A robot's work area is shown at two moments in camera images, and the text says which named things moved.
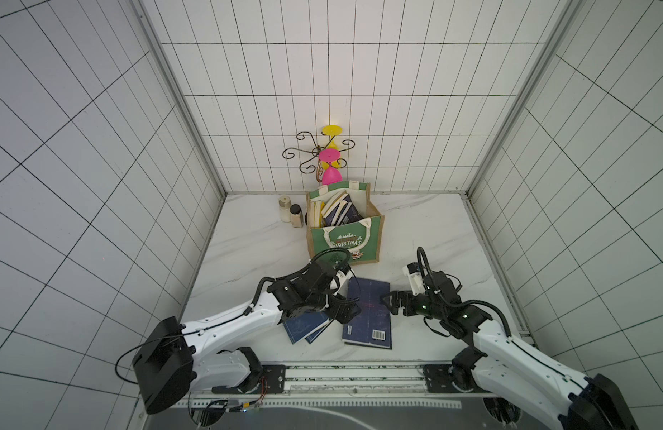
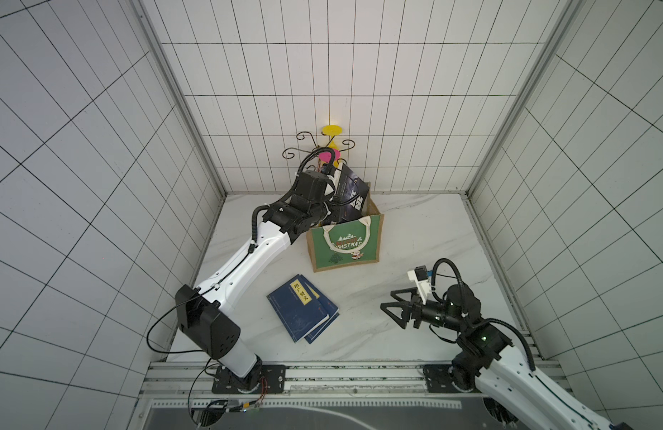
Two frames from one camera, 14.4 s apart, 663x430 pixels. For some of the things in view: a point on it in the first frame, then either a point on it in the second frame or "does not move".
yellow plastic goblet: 331,131 does not move
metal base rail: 409,386 does not move
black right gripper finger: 399,296 does not move
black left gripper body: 331,305 → 320,210
